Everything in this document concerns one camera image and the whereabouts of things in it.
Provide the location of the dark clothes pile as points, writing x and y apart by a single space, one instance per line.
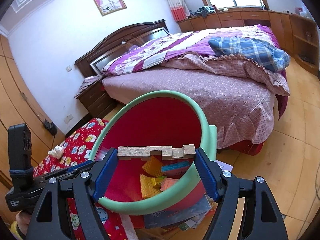
204 11

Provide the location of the green carton with white end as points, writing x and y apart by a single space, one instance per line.
175 167

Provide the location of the purple patchwork quilt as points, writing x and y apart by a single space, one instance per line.
180 50

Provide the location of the red waste bin green rim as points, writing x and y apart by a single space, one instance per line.
150 125

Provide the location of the white paper sheet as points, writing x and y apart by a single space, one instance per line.
225 165

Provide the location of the crumpled beige paper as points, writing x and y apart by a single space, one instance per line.
55 152

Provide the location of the black wall charger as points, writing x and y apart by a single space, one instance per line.
50 127

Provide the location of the bed with pink sheet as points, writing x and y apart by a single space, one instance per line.
200 97

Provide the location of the white wall socket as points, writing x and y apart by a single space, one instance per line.
69 118

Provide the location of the light wooden wardrobe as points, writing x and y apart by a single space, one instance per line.
20 100

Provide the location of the pink folded clothes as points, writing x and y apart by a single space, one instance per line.
90 82

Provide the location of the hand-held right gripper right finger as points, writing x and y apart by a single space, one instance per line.
207 177

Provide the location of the floral curtain with red hem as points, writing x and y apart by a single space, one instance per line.
176 0

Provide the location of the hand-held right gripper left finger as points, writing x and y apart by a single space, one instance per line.
105 177

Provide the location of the blue plaid pillow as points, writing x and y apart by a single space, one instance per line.
250 50

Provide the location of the red smiley printed tablecloth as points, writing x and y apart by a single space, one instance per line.
80 140

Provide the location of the dark wooden headboard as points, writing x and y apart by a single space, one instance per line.
112 45

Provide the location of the person's left hand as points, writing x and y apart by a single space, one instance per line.
23 225

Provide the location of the framed wall photo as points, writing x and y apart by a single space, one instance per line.
108 1

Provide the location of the narrow yellow foam net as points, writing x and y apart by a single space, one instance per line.
153 167

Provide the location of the wall light switch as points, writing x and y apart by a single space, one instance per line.
69 68

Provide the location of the orange cardboard box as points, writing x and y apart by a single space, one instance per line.
170 184

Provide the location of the dark wooden nightstand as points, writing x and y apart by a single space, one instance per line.
96 100

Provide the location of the low wooden cabinet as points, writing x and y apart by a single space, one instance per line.
275 27

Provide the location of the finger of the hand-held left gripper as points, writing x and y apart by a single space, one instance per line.
72 169

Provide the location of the dark printed box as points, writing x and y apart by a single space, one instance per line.
175 212

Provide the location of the notched wooden puzzle piece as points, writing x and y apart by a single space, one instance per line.
132 152

